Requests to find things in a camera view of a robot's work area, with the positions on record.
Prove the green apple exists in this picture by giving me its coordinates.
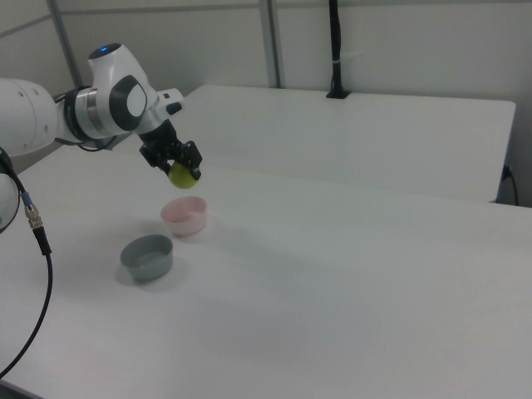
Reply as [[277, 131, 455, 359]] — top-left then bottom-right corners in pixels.
[[167, 161, 204, 191]]

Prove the grey metal partition post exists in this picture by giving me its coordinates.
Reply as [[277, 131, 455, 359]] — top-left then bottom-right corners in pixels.
[[259, 0, 288, 89], [44, 0, 85, 91]]

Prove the thick black cable metal connector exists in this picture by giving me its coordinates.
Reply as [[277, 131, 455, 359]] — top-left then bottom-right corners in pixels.
[[0, 145, 55, 370]]

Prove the black pole stand white band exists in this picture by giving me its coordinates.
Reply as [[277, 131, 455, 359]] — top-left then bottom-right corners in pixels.
[[325, 0, 352, 100]]

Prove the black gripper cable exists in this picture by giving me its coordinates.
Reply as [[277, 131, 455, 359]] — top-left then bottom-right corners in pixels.
[[52, 92, 122, 153]]

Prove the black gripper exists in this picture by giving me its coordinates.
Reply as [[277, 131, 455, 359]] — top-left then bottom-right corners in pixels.
[[138, 121, 204, 180]]

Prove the pink plastic bowl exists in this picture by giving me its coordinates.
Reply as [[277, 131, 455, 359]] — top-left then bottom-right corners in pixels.
[[160, 196, 209, 239]]

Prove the grey plastic bowl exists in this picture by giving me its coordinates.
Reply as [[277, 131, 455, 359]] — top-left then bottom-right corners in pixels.
[[120, 234, 174, 284]]

